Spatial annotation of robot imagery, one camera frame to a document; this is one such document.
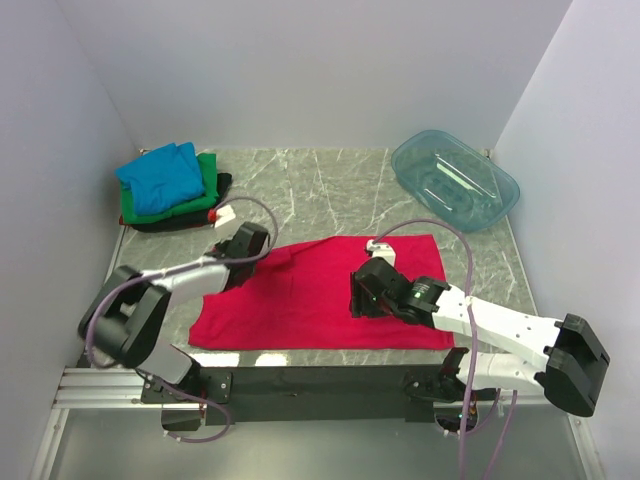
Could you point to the folded black t shirt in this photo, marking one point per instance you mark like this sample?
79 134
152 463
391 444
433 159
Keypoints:
193 219

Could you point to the black base beam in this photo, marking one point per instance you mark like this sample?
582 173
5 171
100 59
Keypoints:
315 393

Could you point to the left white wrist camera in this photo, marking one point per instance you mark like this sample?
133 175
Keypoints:
224 222

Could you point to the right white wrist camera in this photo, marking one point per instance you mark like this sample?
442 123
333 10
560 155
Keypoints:
381 250

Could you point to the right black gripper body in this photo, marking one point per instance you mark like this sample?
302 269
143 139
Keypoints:
371 306

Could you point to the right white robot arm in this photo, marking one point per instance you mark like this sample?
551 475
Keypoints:
561 359

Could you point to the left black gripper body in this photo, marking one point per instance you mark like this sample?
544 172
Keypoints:
223 244

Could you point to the folded dark red t shirt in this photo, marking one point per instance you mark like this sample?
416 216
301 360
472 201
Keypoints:
121 220

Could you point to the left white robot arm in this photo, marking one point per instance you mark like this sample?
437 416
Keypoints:
125 318

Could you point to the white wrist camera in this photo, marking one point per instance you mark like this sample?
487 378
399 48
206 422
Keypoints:
224 222
381 250

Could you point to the aluminium frame rail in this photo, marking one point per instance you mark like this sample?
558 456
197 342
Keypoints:
78 389

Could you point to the clear blue plastic tub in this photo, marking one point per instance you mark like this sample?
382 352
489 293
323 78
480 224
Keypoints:
463 187

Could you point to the folded blue t shirt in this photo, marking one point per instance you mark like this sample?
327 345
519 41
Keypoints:
162 178

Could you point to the folded green t shirt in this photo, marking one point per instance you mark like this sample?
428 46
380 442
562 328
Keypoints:
208 167

